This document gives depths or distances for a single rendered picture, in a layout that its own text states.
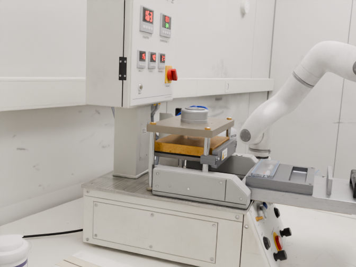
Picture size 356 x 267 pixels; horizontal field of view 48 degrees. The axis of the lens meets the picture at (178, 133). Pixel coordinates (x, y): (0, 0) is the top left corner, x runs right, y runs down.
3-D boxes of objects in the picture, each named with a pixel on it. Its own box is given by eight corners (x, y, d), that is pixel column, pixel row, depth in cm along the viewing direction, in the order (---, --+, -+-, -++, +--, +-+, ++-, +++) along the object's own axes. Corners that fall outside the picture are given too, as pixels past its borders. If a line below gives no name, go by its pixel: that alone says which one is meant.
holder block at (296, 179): (245, 185, 103) (245, 176, 103) (257, 168, 122) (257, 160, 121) (312, 195, 98) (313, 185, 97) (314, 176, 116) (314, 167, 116)
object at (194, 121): (124, 154, 110) (125, 107, 108) (165, 138, 139) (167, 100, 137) (210, 166, 102) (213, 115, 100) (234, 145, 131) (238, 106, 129)
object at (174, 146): (151, 156, 111) (153, 121, 109) (178, 143, 131) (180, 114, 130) (212, 163, 105) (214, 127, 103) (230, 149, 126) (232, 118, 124)
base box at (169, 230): (82, 245, 114) (82, 187, 112) (139, 205, 149) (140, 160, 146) (274, 287, 97) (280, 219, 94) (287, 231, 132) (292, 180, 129)
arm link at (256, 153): (272, 147, 158) (271, 154, 159) (249, 145, 161) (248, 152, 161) (271, 151, 150) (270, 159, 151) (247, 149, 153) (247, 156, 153)
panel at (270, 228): (275, 281, 99) (248, 210, 98) (285, 236, 127) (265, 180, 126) (283, 279, 98) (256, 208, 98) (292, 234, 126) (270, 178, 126)
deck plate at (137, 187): (80, 187, 111) (80, 184, 111) (135, 161, 144) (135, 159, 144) (246, 214, 96) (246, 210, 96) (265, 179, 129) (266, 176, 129)
